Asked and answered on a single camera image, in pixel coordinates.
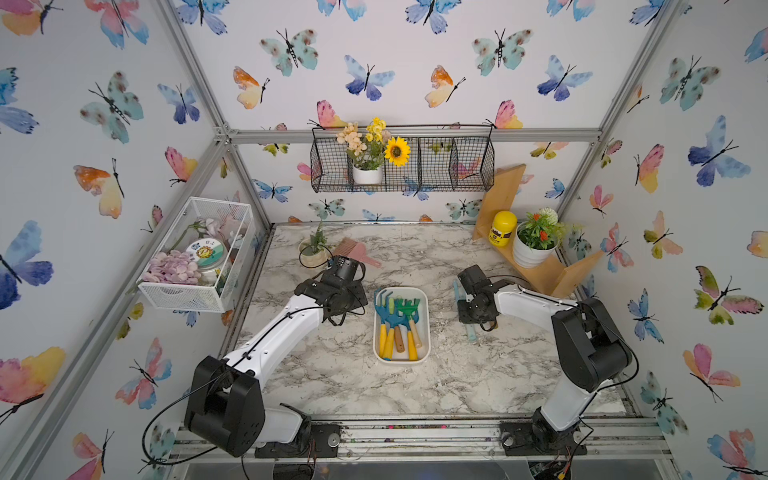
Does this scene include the yellow jar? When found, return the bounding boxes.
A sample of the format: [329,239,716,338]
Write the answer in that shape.
[488,211,518,248]

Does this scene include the pink hand brush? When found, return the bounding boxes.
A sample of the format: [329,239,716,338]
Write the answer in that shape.
[332,237,382,268]

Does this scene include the blue rake yellow handle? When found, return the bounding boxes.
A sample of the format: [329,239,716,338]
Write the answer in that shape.
[375,289,391,360]

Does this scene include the purple artificial flowers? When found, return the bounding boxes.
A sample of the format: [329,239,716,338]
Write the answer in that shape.
[141,250,202,285]

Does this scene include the green rake wooden handle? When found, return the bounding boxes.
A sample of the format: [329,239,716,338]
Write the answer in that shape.
[394,298,422,361]

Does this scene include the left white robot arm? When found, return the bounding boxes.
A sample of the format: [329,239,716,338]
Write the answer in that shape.
[184,256,368,457]

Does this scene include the blue fork yellow handle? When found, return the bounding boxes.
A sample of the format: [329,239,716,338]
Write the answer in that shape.
[382,297,401,361]

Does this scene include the white storage box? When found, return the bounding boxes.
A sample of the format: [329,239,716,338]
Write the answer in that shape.
[373,286,432,366]

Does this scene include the white pot with sunflower bouquet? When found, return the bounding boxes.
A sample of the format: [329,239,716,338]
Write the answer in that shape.
[336,117,411,186]

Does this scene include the black wire wall basket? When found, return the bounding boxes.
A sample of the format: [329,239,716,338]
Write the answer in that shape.
[309,124,495,196]

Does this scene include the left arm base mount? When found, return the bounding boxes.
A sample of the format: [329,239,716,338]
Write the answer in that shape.
[254,421,341,460]

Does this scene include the white pot red flowers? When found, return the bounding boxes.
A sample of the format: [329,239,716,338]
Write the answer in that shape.
[513,207,566,269]

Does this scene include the round green tin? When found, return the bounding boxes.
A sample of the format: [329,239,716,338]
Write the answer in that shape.
[185,237,227,270]

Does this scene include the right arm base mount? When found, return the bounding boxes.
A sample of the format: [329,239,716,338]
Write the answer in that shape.
[499,421,587,457]

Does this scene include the light green trowel wooden handle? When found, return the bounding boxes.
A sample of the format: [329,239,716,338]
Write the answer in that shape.
[409,318,422,349]

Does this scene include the white wire side basket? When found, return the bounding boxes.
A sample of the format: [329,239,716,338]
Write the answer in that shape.
[137,197,255,313]

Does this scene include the small succulent pot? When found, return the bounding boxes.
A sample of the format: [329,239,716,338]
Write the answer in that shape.
[298,224,332,269]

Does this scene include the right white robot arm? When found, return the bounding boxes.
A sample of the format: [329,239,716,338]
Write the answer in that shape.
[457,265,635,436]

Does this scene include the light teal hand fork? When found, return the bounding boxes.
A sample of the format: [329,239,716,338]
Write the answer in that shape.
[453,279,477,344]

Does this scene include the wooden corner shelf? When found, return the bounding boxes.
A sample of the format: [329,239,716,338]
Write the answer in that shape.
[472,164,605,298]

